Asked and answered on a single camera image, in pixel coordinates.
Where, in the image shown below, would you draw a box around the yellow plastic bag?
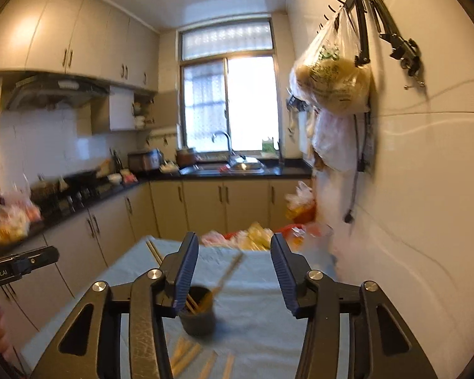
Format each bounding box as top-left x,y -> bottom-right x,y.
285,181 -> 317,224

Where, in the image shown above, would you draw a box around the red basket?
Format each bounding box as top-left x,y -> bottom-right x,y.
282,223 -> 334,254

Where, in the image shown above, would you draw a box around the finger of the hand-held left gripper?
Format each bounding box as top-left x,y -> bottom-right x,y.
19,245 -> 60,280

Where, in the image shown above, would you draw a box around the open dish shelf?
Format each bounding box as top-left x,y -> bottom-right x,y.
132,95 -> 156,130

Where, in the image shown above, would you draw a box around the hanging bag of noodles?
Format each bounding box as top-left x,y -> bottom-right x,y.
290,6 -> 372,116

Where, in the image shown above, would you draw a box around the dark grey cup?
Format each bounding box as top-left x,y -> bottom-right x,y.
179,286 -> 216,338

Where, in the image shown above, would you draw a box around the kitchen window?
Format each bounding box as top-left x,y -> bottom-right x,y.
177,20 -> 281,154

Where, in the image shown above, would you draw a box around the wall hook rail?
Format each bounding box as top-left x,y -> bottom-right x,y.
146,132 -> 178,147

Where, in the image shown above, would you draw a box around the beige kitchen cabinets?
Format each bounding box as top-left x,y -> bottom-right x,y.
0,0 -> 161,133
0,177 -> 314,364

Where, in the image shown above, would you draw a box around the silver rice cooker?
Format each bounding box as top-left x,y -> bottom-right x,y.
127,149 -> 162,172

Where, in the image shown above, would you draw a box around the plastic bag of food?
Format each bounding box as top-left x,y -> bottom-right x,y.
0,189 -> 42,245

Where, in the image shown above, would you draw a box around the black wok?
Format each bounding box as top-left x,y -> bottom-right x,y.
65,168 -> 103,186

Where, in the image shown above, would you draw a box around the brown clay pot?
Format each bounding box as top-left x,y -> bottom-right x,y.
176,147 -> 198,167

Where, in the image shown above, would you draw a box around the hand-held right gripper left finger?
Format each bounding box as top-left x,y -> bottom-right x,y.
31,232 -> 200,379

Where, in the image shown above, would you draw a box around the white hanging plastic bag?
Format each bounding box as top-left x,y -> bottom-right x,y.
311,106 -> 366,172

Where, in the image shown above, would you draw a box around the glass range hood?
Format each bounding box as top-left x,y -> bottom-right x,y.
2,74 -> 110,112

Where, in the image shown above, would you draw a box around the black power cable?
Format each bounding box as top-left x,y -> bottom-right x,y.
343,112 -> 376,224

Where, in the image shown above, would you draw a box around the black wall shelf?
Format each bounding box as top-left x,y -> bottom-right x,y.
286,95 -> 309,113

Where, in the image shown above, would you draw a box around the beige upper kitchen cabinets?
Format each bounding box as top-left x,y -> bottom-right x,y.
0,0 -> 161,133

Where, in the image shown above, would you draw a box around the black kitchen countertop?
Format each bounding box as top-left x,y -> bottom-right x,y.
0,158 -> 314,251

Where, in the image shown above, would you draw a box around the pink plastic bag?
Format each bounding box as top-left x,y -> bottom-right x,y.
201,229 -> 227,248

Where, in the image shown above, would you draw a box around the gas stove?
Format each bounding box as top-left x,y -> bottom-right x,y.
55,185 -> 107,210

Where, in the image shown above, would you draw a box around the steel kitchen sink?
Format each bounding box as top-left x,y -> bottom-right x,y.
182,164 -> 267,176

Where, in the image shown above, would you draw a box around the clear yellow food bag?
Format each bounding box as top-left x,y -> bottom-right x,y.
240,222 -> 274,252

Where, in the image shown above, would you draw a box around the white hanging board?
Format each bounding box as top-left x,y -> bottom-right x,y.
298,112 -> 311,154

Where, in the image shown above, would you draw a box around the beige lower kitchen cabinets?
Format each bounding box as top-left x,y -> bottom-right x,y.
0,177 -> 314,364

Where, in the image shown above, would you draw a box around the chrome faucet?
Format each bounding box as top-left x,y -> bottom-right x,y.
211,130 -> 234,162

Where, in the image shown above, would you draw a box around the person's left hand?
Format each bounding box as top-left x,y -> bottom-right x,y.
0,296 -> 15,366

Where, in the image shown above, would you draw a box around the steel pot lid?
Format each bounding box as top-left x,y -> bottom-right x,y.
229,156 -> 261,170

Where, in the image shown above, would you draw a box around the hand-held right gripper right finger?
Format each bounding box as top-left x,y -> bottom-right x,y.
270,232 -> 439,379

